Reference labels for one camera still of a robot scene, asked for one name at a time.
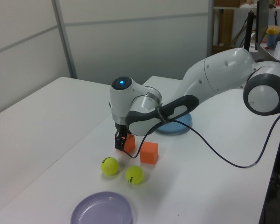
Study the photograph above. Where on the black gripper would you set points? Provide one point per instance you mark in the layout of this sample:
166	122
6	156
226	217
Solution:
120	128

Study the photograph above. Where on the orange foam cube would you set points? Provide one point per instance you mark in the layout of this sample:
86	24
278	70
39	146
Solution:
130	143
149	154

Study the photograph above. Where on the yellow-green tennis ball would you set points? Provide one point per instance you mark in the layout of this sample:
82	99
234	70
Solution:
134	175
110	166

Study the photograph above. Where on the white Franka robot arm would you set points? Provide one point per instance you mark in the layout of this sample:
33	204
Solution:
224	70

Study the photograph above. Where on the blue plate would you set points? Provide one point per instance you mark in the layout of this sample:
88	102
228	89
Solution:
175	128

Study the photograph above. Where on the purple plate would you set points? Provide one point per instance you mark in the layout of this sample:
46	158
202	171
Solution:
100	210

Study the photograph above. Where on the white office partition panel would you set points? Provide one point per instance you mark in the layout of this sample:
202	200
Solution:
135	42
18	46

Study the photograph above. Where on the brown cardboard sheet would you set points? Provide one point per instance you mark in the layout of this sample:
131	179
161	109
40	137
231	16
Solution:
225	25

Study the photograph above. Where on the grey angled panel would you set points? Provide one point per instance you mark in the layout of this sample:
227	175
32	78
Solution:
263	52

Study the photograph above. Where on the black stand pole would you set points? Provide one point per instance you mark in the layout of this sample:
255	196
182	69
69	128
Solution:
249	30

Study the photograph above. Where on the blue cup with yellow lid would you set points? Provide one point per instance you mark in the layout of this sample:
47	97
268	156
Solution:
271	39

